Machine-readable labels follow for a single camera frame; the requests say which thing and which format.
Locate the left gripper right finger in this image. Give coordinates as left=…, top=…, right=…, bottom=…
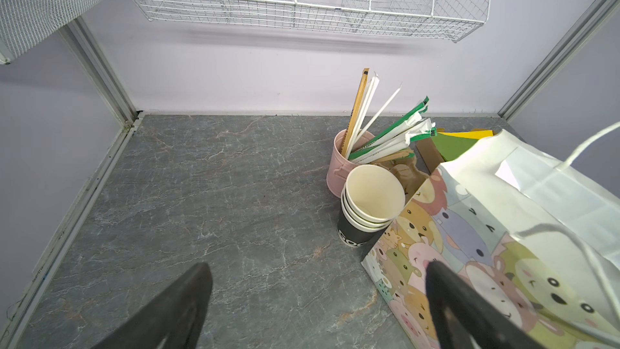
left=426, top=261, right=541, bottom=349

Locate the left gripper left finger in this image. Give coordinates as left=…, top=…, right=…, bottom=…
left=95, top=263, right=213, bottom=348

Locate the cartoon animal paper gift bag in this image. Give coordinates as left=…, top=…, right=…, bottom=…
left=363, top=131, right=619, bottom=348

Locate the stack of paper coffee cups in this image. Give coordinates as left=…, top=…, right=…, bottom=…
left=337, top=165, right=406, bottom=247

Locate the stack of pulp cup carriers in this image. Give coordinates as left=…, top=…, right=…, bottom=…
left=372, top=150, right=429, bottom=203

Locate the cardboard tray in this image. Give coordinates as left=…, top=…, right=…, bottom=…
left=416, top=138, right=444, bottom=174

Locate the pink utensil holder cup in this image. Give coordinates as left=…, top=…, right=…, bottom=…
left=326, top=130, right=357, bottom=198

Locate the wooden stir sticks bundle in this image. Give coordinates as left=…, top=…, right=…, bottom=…
left=332, top=68, right=438, bottom=167

